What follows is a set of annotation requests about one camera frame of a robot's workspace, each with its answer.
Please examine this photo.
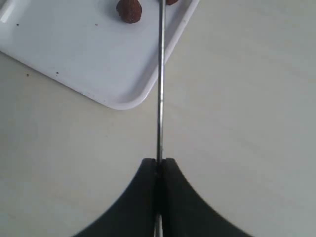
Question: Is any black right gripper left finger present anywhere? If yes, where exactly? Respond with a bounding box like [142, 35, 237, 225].
[76, 158, 157, 237]

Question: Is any brown meatball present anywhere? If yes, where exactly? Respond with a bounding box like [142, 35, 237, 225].
[116, 0, 142, 24]
[165, 0, 178, 5]

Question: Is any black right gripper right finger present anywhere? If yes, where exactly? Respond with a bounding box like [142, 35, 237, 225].
[160, 158, 249, 237]

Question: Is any thin metal skewer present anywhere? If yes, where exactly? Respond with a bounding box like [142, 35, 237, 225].
[155, 0, 166, 237]

